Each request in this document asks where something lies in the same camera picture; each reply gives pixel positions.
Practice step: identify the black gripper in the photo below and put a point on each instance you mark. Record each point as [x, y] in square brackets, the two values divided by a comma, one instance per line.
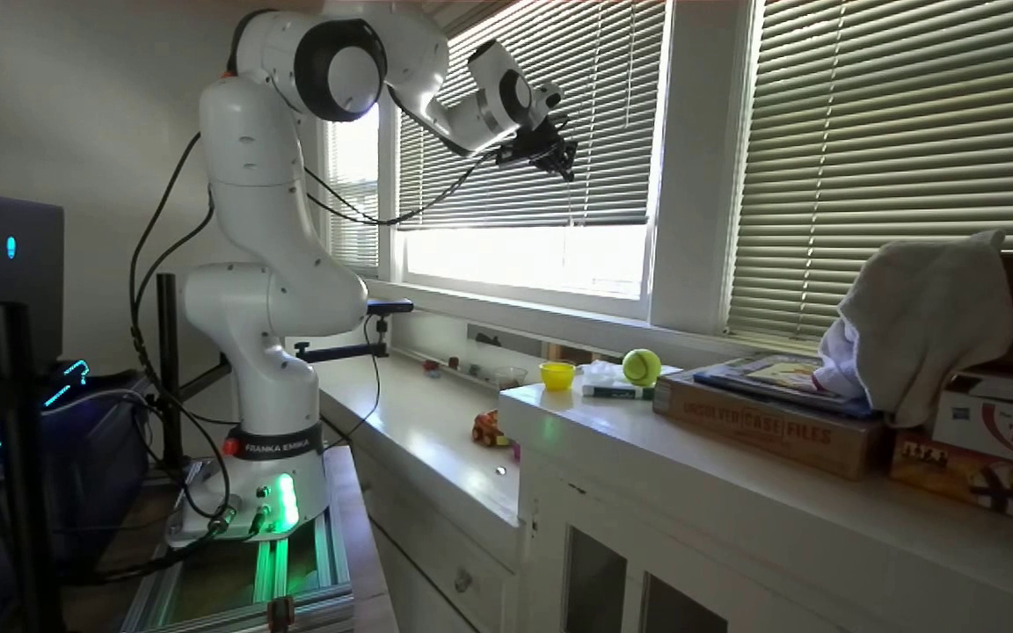
[529, 140]

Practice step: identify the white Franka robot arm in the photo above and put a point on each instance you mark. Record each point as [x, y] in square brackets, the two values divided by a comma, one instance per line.
[272, 294]

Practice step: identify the white slatted raisable window blinds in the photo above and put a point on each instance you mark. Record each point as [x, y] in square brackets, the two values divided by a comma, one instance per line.
[555, 70]

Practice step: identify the white framed window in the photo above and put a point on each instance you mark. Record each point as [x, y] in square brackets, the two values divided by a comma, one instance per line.
[529, 264]

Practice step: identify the white slatted lowered window blinds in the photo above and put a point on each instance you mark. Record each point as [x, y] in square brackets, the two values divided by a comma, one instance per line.
[893, 151]

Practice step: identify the small yellow cup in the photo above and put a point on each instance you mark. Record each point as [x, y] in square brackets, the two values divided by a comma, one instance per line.
[556, 379]

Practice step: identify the yellow-green tennis ball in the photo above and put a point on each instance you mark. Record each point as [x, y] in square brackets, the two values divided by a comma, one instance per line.
[642, 367]

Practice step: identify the orange tiger toy car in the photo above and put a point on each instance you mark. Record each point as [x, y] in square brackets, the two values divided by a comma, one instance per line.
[489, 430]

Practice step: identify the dark blue magazine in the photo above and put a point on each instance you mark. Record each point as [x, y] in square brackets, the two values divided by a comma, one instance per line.
[782, 389]

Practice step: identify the white low counter cabinet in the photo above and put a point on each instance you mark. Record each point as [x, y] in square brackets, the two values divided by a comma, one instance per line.
[438, 457]

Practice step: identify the white tall cabinet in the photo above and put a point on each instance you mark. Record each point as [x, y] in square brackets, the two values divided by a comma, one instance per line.
[766, 550]

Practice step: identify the white box with red print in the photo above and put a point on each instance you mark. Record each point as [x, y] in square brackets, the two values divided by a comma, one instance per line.
[1004, 420]

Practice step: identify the brown box with star pattern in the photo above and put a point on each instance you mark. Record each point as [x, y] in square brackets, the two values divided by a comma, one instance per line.
[977, 478]

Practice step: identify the dark blue backpack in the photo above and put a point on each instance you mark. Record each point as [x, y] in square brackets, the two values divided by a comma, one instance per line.
[89, 457]

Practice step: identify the black bar camera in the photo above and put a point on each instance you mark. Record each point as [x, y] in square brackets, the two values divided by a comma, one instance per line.
[387, 307]

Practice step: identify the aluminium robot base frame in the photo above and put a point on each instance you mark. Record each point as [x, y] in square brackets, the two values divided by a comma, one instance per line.
[236, 584]

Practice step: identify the black metal post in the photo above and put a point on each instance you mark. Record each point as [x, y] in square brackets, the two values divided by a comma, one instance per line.
[23, 468]

